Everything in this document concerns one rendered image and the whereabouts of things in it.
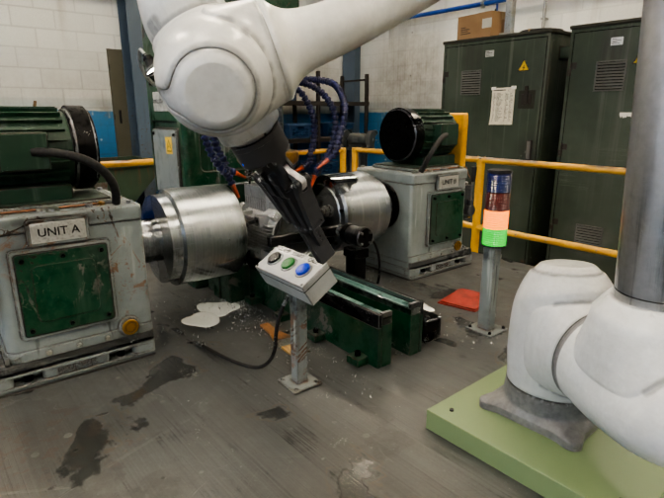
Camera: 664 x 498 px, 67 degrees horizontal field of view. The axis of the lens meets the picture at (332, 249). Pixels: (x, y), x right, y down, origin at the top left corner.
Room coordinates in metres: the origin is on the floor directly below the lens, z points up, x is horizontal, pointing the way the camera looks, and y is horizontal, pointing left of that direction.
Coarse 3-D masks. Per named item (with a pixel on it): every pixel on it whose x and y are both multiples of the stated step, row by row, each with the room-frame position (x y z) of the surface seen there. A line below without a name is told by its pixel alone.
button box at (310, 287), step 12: (288, 252) 0.98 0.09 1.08; (264, 264) 0.99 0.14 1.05; (276, 264) 0.97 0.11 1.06; (312, 264) 0.91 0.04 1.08; (324, 264) 0.90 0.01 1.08; (264, 276) 0.99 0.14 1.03; (276, 276) 0.93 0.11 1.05; (288, 276) 0.91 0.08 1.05; (300, 276) 0.89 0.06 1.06; (312, 276) 0.88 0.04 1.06; (324, 276) 0.89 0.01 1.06; (288, 288) 0.92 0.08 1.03; (300, 288) 0.86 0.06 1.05; (312, 288) 0.88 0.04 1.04; (324, 288) 0.89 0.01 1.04; (312, 300) 0.88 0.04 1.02
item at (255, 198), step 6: (246, 186) 1.51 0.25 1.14; (252, 186) 1.48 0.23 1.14; (258, 186) 1.54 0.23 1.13; (246, 192) 1.51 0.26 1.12; (252, 192) 1.48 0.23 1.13; (258, 192) 1.45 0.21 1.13; (246, 198) 1.51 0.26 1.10; (252, 198) 1.48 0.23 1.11; (258, 198) 1.45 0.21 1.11; (264, 198) 1.43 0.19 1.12; (252, 204) 1.48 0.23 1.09; (258, 204) 1.45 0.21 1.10; (264, 204) 1.43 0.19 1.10; (258, 210) 1.45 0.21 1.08; (264, 210) 1.43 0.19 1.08
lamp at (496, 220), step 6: (486, 210) 1.22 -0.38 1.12; (486, 216) 1.22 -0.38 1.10; (492, 216) 1.21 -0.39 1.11; (498, 216) 1.20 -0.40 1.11; (504, 216) 1.20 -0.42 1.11; (486, 222) 1.22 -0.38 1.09; (492, 222) 1.20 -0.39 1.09; (498, 222) 1.20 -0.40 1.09; (504, 222) 1.20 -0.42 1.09; (492, 228) 1.20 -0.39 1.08; (498, 228) 1.20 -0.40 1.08; (504, 228) 1.20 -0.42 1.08
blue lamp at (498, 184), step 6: (492, 174) 1.21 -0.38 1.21; (498, 174) 1.20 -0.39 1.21; (504, 174) 1.25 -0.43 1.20; (510, 174) 1.21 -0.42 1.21; (486, 180) 1.24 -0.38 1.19; (492, 180) 1.21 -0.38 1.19; (498, 180) 1.20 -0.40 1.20; (504, 180) 1.20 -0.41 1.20; (510, 180) 1.21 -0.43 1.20; (486, 186) 1.23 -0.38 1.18; (492, 186) 1.21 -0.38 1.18; (498, 186) 1.20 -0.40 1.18; (504, 186) 1.20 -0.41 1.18; (510, 186) 1.21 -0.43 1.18; (492, 192) 1.21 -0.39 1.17; (498, 192) 1.20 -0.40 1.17; (504, 192) 1.20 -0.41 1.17; (510, 192) 1.21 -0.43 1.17
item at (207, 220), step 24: (168, 192) 1.24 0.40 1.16; (192, 192) 1.27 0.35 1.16; (216, 192) 1.30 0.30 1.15; (144, 216) 1.31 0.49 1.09; (168, 216) 1.18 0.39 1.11; (192, 216) 1.20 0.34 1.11; (216, 216) 1.24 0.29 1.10; (240, 216) 1.27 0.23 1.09; (144, 240) 1.18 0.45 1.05; (168, 240) 1.18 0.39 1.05; (192, 240) 1.18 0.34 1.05; (216, 240) 1.22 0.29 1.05; (240, 240) 1.26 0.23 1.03; (168, 264) 1.19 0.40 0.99; (192, 264) 1.18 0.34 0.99; (216, 264) 1.23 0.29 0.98; (240, 264) 1.28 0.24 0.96
